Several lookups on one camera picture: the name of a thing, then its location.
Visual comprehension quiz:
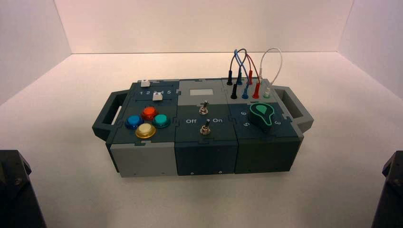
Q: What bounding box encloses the white display window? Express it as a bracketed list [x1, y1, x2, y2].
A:
[190, 89, 213, 97]

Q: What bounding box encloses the teal push button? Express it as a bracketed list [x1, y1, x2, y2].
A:
[152, 114, 171, 128]

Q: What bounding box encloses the teal and grey control box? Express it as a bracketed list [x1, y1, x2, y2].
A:
[92, 78, 315, 178]

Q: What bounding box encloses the orange push button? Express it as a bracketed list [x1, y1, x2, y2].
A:
[141, 106, 158, 121]

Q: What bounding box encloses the yellow push button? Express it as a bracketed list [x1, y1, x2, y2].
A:
[135, 123, 156, 139]

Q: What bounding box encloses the green rotary knob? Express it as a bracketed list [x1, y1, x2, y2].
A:
[248, 103, 276, 133]

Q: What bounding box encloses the blue push button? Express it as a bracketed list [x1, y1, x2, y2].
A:
[125, 114, 144, 130]

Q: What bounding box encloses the black banana plug cable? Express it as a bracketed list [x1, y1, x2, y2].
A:
[226, 48, 249, 100]

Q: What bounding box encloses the blue banana plug cable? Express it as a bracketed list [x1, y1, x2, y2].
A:
[234, 48, 251, 100]

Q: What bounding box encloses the red banana plug cable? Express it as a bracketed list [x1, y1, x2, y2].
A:
[244, 53, 262, 100]

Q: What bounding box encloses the white banana plug cable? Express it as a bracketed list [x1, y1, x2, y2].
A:
[259, 47, 283, 99]

